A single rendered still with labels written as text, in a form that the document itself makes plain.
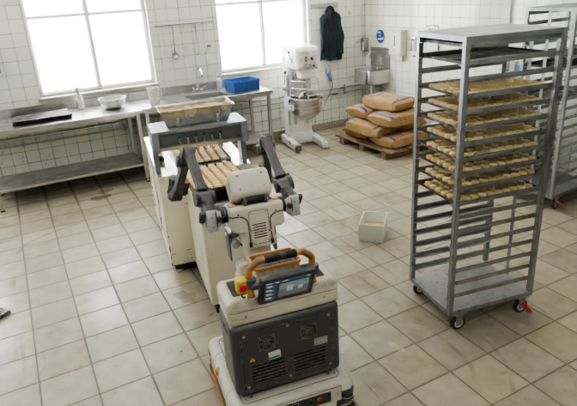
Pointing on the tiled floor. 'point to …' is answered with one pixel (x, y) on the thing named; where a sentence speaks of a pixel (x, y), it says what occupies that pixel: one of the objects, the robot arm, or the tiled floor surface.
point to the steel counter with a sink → (136, 106)
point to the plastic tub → (373, 227)
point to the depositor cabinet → (180, 231)
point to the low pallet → (377, 146)
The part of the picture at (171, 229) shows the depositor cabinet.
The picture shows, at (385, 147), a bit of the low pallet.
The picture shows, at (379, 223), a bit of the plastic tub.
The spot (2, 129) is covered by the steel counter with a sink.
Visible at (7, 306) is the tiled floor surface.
